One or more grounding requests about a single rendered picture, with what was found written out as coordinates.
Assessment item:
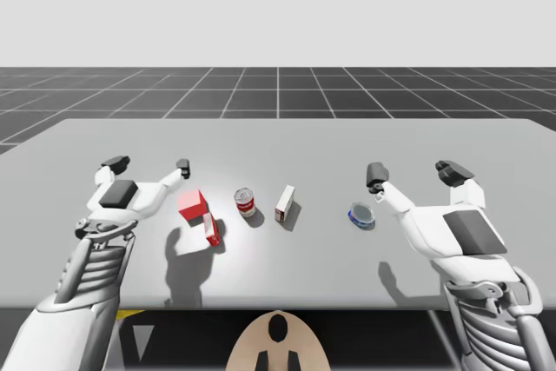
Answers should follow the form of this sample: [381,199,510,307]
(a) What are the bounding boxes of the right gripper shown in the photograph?
[366,160,515,271]

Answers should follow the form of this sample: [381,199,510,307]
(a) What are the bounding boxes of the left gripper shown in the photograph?
[85,155,192,223]

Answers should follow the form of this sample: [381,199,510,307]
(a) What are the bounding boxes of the pink cube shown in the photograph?
[176,189,208,222]

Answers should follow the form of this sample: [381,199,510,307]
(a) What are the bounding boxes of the blue flat can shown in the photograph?
[347,202,375,229]

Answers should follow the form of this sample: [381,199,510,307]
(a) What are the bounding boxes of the red and white can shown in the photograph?
[234,187,257,218]

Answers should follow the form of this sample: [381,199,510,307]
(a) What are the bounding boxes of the red and white carton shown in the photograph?
[274,184,296,223]

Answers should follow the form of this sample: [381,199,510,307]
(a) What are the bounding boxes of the tan robot part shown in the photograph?
[225,309,333,371]

